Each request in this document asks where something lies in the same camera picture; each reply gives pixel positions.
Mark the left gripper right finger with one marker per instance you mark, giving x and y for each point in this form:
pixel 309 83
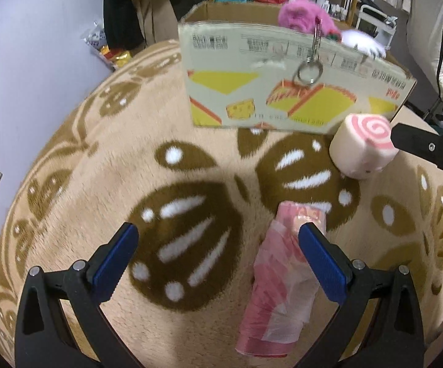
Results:
pixel 378 321

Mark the beige brown patterned rug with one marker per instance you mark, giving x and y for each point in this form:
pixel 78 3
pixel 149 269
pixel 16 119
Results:
pixel 202 200

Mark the beige trench coat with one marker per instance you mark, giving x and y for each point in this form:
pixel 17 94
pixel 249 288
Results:
pixel 157 20

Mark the printed cardboard box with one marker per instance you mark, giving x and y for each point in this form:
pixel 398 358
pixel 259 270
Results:
pixel 255 75

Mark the pink plastic bag roll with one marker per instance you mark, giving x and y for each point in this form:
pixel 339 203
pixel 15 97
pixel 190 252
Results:
pixel 284 285

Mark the white rolling cart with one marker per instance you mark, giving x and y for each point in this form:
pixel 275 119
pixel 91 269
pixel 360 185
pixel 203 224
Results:
pixel 377 24

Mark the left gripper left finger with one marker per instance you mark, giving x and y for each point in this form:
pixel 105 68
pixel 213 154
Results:
pixel 60 322

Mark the snack bags on floor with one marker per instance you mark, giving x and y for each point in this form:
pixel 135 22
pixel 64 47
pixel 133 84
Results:
pixel 95 38

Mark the pink swirl roll plush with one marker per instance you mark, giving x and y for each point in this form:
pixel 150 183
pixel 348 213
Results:
pixel 362 145

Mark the white pompom plush toy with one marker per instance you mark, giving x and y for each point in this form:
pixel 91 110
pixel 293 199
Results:
pixel 363 43

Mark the pink bear plush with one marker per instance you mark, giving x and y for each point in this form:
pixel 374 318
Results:
pixel 304 16

